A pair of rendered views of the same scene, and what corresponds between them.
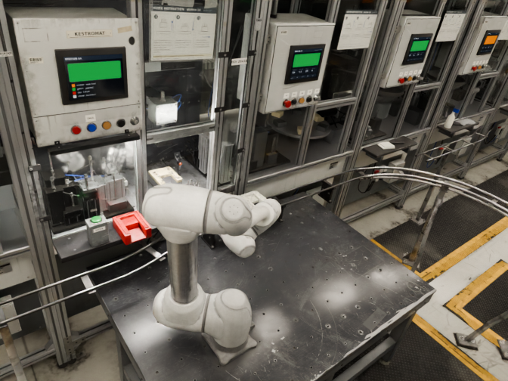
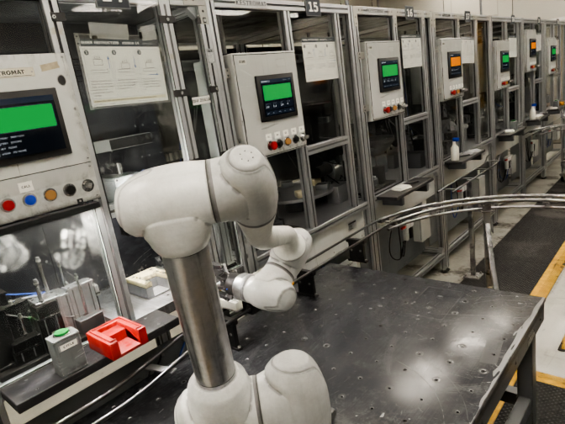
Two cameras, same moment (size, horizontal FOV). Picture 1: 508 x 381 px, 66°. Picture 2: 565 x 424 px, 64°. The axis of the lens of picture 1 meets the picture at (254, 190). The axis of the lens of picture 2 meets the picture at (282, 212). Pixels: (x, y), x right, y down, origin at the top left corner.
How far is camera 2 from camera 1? 55 cm
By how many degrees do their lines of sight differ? 19
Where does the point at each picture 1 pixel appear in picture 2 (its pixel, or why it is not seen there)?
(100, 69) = (26, 115)
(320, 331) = (430, 389)
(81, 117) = (12, 187)
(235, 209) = (249, 155)
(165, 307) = (194, 406)
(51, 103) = not seen: outside the picture
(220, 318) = (282, 395)
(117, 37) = (42, 76)
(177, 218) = (169, 198)
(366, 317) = (479, 352)
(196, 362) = not seen: outside the picture
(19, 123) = not seen: outside the picture
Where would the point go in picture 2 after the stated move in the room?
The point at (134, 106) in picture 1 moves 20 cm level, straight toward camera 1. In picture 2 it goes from (82, 165) to (87, 170)
